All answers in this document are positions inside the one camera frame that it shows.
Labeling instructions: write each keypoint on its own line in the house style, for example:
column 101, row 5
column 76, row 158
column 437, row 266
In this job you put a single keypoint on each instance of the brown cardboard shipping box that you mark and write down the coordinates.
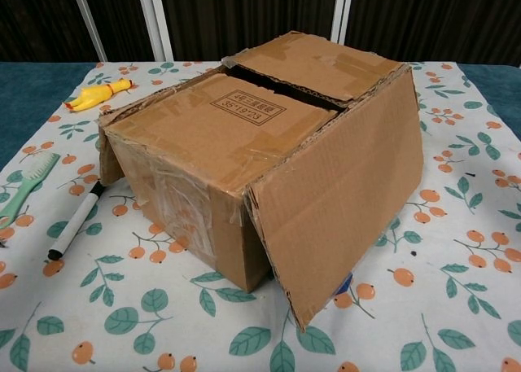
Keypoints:
column 195, row 144

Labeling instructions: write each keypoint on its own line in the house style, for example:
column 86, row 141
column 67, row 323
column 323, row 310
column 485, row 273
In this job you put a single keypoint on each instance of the blue toy building block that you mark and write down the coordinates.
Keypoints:
column 345, row 284

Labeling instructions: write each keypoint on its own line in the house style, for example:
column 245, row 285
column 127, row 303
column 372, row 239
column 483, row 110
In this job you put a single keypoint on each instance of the yellow rubber chicken toy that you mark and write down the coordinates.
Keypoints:
column 93, row 95

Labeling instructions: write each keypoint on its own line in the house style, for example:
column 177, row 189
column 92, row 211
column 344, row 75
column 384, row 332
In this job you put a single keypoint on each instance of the white marker with black cap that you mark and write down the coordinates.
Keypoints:
column 75, row 221

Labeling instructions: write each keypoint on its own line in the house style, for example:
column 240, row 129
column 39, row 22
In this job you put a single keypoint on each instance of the green plastic hair brush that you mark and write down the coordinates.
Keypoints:
column 32, row 180

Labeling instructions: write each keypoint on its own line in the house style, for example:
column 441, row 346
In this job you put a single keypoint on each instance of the floral print tablecloth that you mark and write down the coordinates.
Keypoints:
column 447, row 327

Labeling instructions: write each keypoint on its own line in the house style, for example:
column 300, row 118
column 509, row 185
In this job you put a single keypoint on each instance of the white metal post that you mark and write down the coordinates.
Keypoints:
column 156, row 22
column 342, row 10
column 89, row 22

